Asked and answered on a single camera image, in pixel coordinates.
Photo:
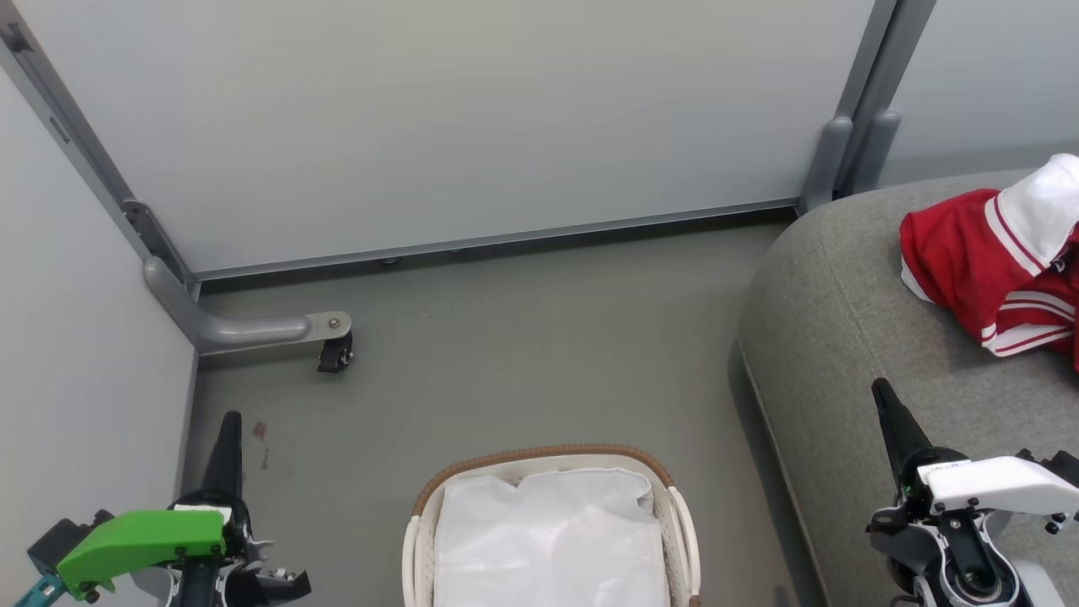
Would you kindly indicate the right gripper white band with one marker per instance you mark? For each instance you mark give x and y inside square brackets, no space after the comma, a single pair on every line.
[995,485]

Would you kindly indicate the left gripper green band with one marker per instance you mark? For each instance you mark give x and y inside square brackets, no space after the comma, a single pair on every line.
[152,539]

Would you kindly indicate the red and white jersey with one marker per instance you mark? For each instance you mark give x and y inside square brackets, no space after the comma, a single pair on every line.
[952,244]

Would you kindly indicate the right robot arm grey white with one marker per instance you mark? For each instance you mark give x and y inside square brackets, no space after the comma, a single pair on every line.
[1024,590]

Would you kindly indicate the white laundry basket brown rim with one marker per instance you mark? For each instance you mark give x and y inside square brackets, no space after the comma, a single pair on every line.
[539,453]

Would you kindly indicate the white cloth in basket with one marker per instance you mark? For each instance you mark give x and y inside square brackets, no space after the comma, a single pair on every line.
[548,548]

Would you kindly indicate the grey fabric sofa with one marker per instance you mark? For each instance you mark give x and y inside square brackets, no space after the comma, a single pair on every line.
[843,337]

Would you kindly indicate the black caster wheel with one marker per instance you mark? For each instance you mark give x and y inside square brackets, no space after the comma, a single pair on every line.
[335,354]

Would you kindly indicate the grey partition foot bracket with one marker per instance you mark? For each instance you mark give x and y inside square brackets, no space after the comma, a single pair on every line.
[244,329]

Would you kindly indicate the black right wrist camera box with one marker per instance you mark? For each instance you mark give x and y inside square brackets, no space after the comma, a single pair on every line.
[1058,465]

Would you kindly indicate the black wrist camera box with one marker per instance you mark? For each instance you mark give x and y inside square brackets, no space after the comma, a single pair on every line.
[55,539]
[1058,465]

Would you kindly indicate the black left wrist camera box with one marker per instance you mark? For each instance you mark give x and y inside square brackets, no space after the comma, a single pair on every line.
[55,539]

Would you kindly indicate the grey double partition post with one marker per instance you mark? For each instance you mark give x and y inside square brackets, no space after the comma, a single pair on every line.
[860,126]

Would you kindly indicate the grey corner partition post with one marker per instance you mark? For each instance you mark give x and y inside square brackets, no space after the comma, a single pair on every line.
[93,160]

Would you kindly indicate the aluminium partition bottom rail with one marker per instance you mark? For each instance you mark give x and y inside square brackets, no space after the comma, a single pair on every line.
[506,240]

